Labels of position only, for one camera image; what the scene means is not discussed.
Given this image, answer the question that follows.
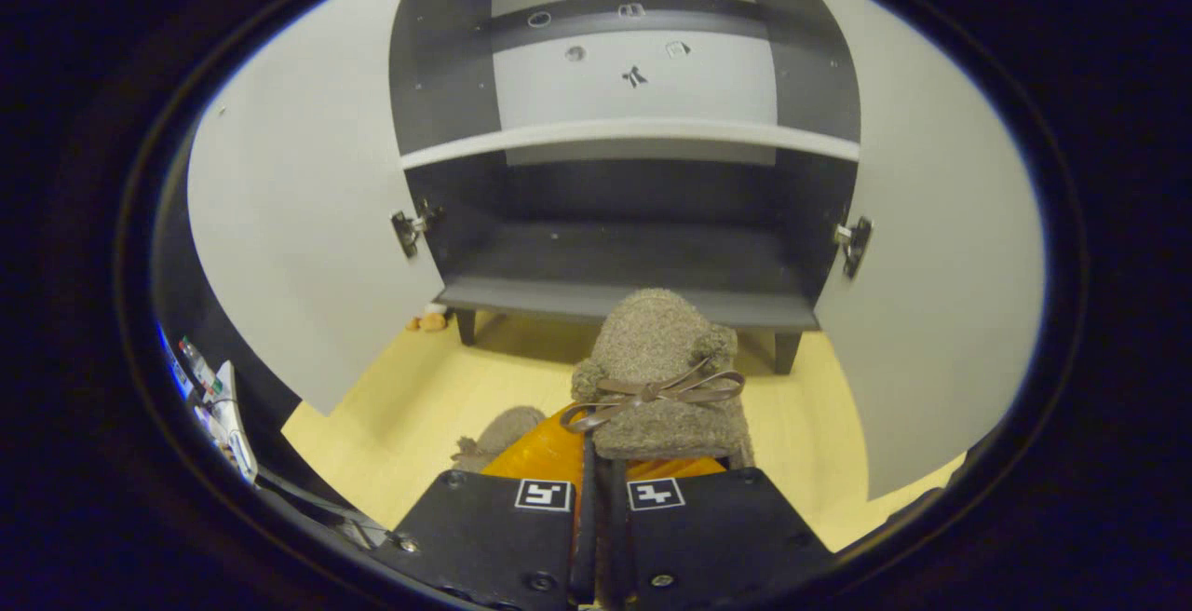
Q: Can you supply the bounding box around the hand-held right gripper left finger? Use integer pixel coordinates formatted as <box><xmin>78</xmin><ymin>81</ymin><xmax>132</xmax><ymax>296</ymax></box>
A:
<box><xmin>386</xmin><ymin>404</ymin><xmax>597</xmax><ymax>611</ymax></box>

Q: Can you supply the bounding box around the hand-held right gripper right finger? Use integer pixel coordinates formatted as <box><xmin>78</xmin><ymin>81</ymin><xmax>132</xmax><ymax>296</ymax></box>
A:
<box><xmin>596</xmin><ymin>457</ymin><xmax>834</xmax><ymax>611</ymax></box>

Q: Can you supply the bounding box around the brown fuzzy shoe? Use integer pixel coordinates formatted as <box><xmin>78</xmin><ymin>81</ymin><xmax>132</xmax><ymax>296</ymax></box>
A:
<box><xmin>452</xmin><ymin>406</ymin><xmax>549</xmax><ymax>474</ymax></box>
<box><xmin>559</xmin><ymin>288</ymin><xmax>755</xmax><ymax>468</ymax></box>

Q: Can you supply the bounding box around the white shoe cabinet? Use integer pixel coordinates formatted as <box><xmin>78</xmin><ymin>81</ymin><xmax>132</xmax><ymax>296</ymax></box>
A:
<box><xmin>389</xmin><ymin>0</ymin><xmax>862</xmax><ymax>374</ymax></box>

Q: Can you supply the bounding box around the white cabinet door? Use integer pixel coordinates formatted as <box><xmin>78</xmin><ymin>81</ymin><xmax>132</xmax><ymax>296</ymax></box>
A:
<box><xmin>186</xmin><ymin>0</ymin><xmax>446</xmax><ymax>416</ymax></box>
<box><xmin>815</xmin><ymin>0</ymin><xmax>1046</xmax><ymax>502</ymax></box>

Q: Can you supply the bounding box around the white printed paper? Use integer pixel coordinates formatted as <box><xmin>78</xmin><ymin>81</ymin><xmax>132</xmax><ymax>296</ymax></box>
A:
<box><xmin>158</xmin><ymin>327</ymin><xmax>260</xmax><ymax>486</ymax></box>

